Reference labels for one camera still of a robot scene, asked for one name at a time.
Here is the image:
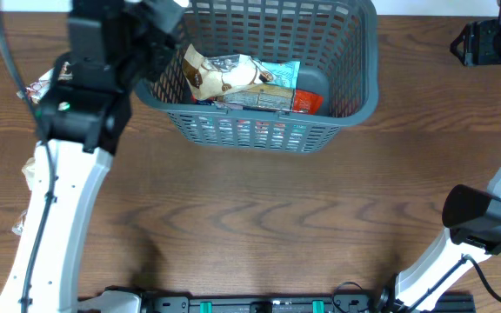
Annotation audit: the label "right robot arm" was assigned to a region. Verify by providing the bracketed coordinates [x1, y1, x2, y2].
[374, 1, 501, 312]

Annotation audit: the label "grey plastic basket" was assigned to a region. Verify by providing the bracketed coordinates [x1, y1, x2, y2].
[136, 0, 378, 153]

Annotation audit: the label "treat bag beige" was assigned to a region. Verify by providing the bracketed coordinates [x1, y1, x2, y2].
[182, 44, 273, 100]

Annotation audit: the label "treat bag bottom left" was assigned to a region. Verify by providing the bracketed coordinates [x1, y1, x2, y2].
[11, 156, 38, 236]

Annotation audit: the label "small teal wipes packet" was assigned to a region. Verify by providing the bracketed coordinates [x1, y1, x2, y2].
[262, 61, 301, 89]

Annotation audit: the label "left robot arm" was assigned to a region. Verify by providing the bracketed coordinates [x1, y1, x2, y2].
[0, 0, 187, 312]

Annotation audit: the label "spaghetti pack red ends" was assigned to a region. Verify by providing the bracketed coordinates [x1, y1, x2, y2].
[214, 84, 324, 115]

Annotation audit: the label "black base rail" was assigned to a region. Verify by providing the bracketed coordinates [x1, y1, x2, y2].
[78, 284, 471, 313]

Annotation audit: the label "treat bag top left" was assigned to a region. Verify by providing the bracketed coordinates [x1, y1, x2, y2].
[17, 62, 73, 104]

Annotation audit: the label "Kleenex tissue multipack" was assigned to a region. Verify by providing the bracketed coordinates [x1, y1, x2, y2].
[191, 97, 231, 109]

